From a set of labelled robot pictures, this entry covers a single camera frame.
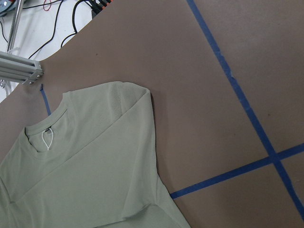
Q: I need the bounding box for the olive green long-sleeve shirt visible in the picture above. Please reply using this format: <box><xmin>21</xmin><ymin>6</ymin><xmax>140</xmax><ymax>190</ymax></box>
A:
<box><xmin>0</xmin><ymin>82</ymin><xmax>189</xmax><ymax>228</ymax></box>

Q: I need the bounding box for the aluminium frame post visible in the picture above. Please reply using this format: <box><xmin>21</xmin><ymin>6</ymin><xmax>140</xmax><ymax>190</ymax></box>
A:
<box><xmin>0</xmin><ymin>0</ymin><xmax>44</xmax><ymax>87</ymax></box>

